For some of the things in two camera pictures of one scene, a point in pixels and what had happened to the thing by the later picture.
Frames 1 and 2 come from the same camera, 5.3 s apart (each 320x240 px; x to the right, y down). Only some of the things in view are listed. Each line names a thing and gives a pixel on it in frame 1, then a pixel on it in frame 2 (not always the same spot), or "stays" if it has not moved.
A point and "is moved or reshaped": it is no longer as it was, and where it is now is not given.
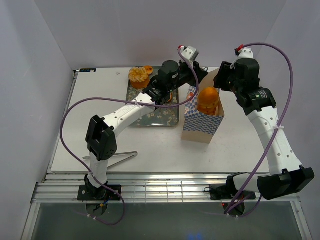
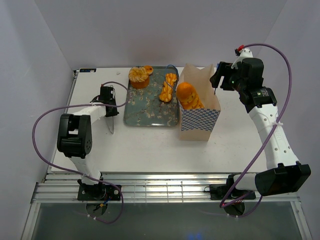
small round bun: (149, 69) stays
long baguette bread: (208, 99) → (188, 97)
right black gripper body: (225, 80) stays
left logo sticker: (87, 70) stays
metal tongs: (134, 153) is moved or reshaped
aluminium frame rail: (143, 188) stays
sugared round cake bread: (139, 77) stays
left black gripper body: (185, 75) → (113, 112)
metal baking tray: (161, 116) stays
